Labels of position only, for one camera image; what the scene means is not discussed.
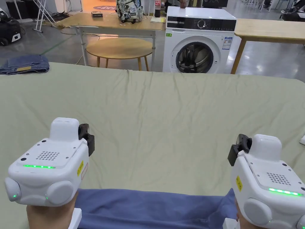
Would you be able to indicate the white washing machine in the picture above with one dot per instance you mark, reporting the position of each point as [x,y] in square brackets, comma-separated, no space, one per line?
[195,47]

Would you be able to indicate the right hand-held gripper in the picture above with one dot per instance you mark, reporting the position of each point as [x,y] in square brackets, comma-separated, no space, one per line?
[269,190]

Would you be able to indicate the small white object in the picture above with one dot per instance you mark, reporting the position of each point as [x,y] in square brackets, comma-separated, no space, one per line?
[302,140]

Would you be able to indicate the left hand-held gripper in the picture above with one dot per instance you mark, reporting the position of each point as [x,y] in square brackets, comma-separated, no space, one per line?
[50,164]

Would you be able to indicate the folded blue jeans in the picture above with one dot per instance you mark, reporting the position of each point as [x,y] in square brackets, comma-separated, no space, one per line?
[26,64]

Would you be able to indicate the bed with pale green sheet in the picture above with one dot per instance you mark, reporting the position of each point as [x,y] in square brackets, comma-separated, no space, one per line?
[152,114]

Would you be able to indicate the blue garment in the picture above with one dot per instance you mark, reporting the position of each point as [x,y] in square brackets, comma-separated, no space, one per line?
[152,210]

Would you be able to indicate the black equipment case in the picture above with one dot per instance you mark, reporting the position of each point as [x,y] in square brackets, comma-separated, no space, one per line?
[9,31]

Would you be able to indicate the person's left hand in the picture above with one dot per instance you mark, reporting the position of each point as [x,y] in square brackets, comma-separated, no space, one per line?
[47,217]

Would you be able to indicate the person's right hand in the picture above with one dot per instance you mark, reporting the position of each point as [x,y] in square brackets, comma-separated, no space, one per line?
[241,220]

